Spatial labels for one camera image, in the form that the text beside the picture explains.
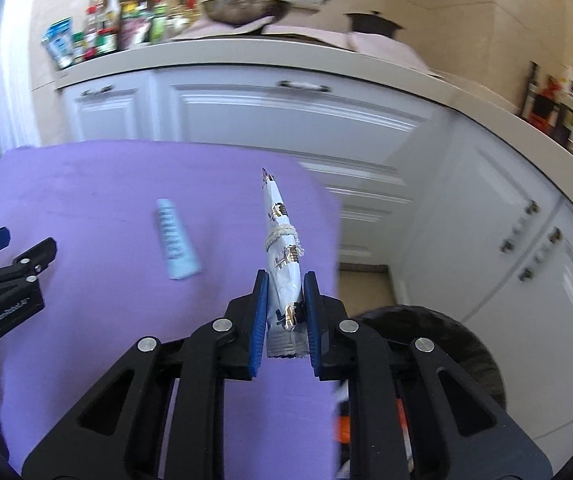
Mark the cabinet door handle right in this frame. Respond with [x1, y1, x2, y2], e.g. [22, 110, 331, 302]
[518, 226, 563, 282]

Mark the cabinet door handle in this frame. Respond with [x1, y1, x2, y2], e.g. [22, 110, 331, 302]
[499, 200, 541, 254]
[518, 226, 563, 282]

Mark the dark sauce bottle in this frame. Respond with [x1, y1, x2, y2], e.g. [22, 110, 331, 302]
[550, 84, 573, 148]

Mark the spice rack with jars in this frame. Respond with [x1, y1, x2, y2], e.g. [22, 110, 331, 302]
[72, 0, 203, 61]

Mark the black pot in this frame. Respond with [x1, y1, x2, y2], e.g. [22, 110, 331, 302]
[345, 11, 405, 39]

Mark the metal wok pan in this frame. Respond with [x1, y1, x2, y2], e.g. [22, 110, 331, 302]
[202, 0, 291, 27]

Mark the large orange plastic bag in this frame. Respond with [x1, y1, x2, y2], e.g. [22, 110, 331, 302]
[335, 399, 413, 465]

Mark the light blue tube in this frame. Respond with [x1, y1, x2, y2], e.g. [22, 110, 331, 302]
[156, 198, 201, 281]

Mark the white patterned snack wrapper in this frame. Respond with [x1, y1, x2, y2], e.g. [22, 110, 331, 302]
[262, 169, 308, 359]

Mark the small drawer handle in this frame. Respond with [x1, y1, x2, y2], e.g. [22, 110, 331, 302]
[80, 84, 115, 98]

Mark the black trash bin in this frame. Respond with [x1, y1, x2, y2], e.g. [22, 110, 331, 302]
[334, 304, 507, 479]

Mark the cabinet door handle left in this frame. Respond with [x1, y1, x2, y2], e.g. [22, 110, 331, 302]
[499, 200, 541, 254]

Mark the purple tablecloth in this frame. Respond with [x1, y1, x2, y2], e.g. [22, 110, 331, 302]
[0, 141, 341, 468]

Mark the blue snack packet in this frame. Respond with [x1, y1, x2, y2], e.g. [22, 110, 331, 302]
[41, 18, 74, 70]

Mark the dark olive oil bottle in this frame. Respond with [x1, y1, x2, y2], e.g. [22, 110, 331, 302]
[519, 62, 539, 119]

